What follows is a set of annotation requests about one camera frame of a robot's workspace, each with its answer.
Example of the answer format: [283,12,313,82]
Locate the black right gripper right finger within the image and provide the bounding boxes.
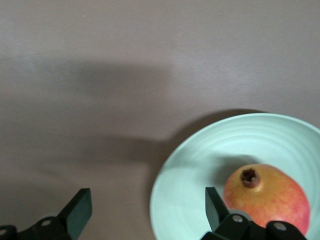
[202,186,308,240]

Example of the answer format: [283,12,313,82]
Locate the brown table cover sheet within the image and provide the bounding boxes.
[0,0,320,240]

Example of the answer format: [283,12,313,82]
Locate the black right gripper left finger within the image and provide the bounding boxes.
[0,188,93,240]

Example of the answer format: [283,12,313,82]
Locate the red pomegranate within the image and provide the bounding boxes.
[222,163,311,237]

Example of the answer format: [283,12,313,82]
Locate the light green plate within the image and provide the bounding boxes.
[149,112,320,240]

